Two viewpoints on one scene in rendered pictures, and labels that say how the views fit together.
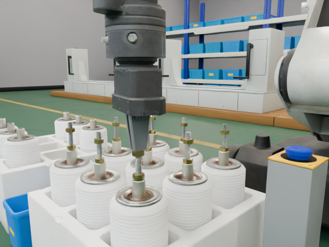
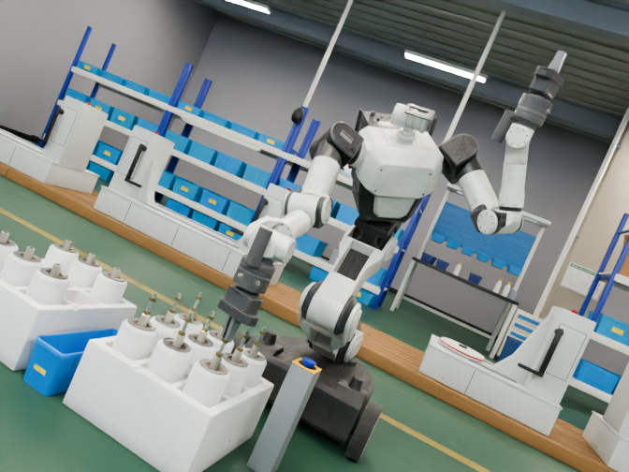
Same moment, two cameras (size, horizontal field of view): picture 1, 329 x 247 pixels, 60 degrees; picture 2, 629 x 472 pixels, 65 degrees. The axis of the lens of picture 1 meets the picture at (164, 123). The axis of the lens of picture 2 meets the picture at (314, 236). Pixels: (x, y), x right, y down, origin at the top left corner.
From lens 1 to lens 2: 0.89 m
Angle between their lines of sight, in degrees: 29
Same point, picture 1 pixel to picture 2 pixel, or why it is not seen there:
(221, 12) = (225, 95)
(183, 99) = (151, 228)
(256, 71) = not seen: hidden behind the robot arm
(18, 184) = (46, 323)
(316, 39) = (336, 283)
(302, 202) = (302, 390)
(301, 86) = (317, 313)
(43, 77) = not seen: outside the picture
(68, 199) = (135, 355)
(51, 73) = not seen: outside the picture
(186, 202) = (234, 377)
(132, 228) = (211, 386)
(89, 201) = (171, 362)
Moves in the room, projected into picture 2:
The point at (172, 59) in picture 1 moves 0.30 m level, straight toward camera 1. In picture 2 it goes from (153, 164) to (158, 167)
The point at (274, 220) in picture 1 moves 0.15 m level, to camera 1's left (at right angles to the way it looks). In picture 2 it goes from (283, 399) to (233, 389)
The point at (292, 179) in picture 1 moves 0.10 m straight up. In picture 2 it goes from (301, 376) to (316, 343)
